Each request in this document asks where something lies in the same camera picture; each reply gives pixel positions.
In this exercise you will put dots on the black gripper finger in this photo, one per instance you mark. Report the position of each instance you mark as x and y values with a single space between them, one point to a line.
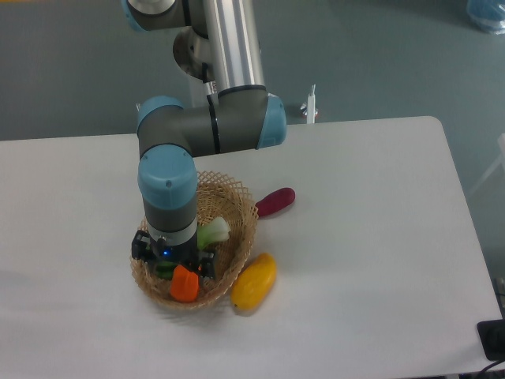
204 264
141 246

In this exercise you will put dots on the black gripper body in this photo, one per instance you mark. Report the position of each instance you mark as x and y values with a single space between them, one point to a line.
186 254

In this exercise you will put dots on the orange toy fruit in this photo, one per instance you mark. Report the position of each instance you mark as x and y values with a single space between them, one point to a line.
184 285

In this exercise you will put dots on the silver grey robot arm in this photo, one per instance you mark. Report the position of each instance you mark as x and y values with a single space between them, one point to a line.
171 136

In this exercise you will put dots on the woven wicker basket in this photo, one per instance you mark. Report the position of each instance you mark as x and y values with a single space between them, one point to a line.
217 195

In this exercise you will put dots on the green bok choy toy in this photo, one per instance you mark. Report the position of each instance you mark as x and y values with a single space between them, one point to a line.
218 230

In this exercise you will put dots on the yellow mango toy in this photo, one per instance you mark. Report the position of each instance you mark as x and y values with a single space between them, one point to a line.
254 283

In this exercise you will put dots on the purple sweet potato toy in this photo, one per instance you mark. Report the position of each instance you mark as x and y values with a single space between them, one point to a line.
275 202

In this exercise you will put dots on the black device at edge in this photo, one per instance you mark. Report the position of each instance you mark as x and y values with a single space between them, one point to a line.
491 332

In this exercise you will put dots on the white levelling foot bracket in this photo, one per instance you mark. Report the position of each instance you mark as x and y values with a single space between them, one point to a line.
308 109

